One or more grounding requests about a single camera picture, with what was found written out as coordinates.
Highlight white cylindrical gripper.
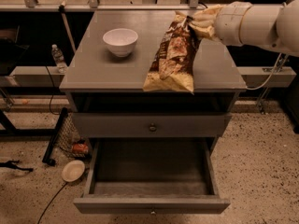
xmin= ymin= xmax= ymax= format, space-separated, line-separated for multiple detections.
xmin=188 ymin=1 xmax=252 ymax=46

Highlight brown chip bag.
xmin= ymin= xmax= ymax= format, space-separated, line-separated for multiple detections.
xmin=143 ymin=11 xmax=200 ymax=93

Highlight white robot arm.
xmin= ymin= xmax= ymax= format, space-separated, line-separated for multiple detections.
xmin=188 ymin=0 xmax=299 ymax=57

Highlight brass top drawer knob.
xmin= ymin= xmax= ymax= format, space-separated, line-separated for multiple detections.
xmin=149 ymin=123 xmax=157 ymax=132

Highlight grey wooden drawer cabinet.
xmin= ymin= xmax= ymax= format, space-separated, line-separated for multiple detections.
xmin=59 ymin=8 xmax=248 ymax=151

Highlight white ceramic bowl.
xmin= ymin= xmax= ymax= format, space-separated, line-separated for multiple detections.
xmin=103 ymin=28 xmax=138 ymax=57

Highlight clear plastic water bottle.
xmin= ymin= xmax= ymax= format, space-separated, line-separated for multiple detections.
xmin=51 ymin=44 xmax=67 ymax=74

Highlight orange can on floor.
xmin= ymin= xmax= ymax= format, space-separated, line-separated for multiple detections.
xmin=72 ymin=144 xmax=89 ymax=154

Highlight black mesh basket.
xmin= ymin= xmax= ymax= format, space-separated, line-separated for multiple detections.
xmin=55 ymin=114 xmax=89 ymax=158

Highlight beige plate on floor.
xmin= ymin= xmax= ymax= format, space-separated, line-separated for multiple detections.
xmin=62 ymin=160 xmax=85 ymax=182

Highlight black clamp on floor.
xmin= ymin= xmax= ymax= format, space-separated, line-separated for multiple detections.
xmin=0 ymin=161 xmax=34 ymax=172

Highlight white cable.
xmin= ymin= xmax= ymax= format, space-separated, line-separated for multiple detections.
xmin=245 ymin=52 xmax=283 ymax=91

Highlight black cable on floor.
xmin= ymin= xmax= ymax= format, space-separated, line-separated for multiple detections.
xmin=36 ymin=181 xmax=69 ymax=224

